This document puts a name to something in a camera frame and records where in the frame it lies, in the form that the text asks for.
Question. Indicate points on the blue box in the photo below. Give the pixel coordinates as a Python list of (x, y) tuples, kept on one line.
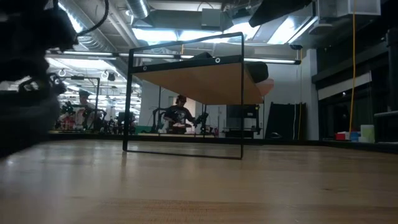
[(354, 136)]

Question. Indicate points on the round silver air duct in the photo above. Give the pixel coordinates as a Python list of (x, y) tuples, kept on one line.
[(138, 7)]

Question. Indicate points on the black ceiling camera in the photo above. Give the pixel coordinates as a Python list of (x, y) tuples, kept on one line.
[(296, 47)]

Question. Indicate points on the black aluminium table frame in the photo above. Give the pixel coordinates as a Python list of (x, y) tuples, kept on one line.
[(280, 142)]

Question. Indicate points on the wooden shelf black metal frame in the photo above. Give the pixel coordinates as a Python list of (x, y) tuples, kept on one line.
[(199, 84)]

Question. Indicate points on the black standing panel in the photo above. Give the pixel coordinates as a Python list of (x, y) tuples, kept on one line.
[(286, 121)]

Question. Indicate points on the pale green box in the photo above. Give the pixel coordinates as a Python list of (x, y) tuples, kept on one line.
[(367, 133)]

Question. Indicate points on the black equipment cart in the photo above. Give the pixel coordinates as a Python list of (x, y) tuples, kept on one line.
[(245, 112)]

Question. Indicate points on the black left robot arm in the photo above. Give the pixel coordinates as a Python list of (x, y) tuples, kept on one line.
[(28, 31)]

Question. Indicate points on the person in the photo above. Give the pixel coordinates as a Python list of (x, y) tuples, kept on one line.
[(178, 115), (84, 101)]

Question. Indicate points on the long ceiling lamp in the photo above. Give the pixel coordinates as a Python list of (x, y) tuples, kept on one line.
[(270, 60)]

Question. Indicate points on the red box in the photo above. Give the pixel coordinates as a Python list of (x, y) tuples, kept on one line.
[(340, 136)]

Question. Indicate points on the grey ceiling unit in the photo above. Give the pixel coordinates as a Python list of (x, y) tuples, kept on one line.
[(214, 18)]

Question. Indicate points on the silver ribbed air duct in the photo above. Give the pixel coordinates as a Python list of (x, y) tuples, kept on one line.
[(93, 43)]

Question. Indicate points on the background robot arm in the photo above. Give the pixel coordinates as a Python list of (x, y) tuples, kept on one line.
[(157, 119), (202, 121)]

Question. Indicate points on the background wooden table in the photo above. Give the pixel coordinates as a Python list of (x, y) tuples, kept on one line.
[(149, 134)]

